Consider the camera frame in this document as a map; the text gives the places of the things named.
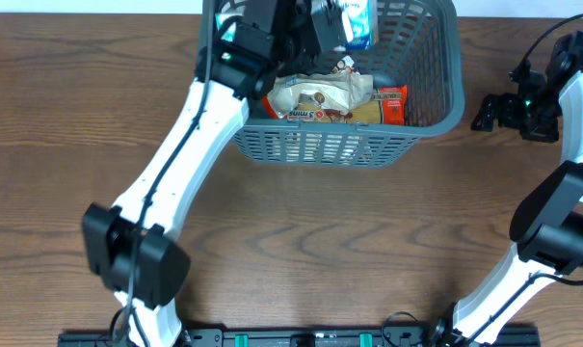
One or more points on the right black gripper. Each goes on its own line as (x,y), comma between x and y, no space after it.
(545,131)

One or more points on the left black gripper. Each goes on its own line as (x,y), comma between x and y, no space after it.
(303,8)

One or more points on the colourful tissue multipack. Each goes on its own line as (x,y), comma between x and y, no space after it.
(360,19)

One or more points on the brown white snack bag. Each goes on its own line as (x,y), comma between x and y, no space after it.
(345,65)

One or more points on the beige paper pouch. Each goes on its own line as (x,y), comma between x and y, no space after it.
(341,91)

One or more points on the red spaghetti packet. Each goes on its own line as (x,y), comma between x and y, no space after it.
(386,106)

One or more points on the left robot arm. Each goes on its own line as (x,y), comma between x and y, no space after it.
(132,244)

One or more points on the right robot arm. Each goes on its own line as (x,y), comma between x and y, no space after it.
(546,233)

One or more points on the grey plastic basket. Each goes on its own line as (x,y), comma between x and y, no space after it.
(418,47)

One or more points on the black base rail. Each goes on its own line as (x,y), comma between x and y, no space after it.
(510,336)

